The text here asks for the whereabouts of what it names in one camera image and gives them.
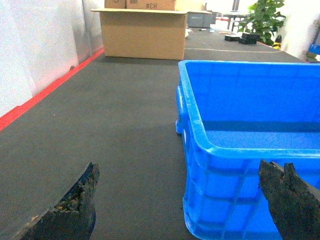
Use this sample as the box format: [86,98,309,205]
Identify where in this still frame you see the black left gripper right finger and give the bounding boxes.
[258,159,320,240]

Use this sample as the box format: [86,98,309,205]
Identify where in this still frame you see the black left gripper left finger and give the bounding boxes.
[14,162,100,240]

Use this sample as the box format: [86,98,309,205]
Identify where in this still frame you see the large blue plastic crate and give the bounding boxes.
[175,60,320,240]

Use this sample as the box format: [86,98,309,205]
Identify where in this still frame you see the large open cardboard box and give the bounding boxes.
[95,8,187,61]

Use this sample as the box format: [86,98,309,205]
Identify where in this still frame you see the stacked cardboard box H3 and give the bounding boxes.
[104,0,176,11]

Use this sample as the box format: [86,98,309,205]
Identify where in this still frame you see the black blocks on table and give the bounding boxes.
[224,32,261,45]

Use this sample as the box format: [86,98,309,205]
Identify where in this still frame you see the green potted plant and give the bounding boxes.
[237,0,286,46]

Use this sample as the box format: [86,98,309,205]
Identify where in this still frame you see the grey plastic bin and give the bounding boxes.
[187,12,217,28]

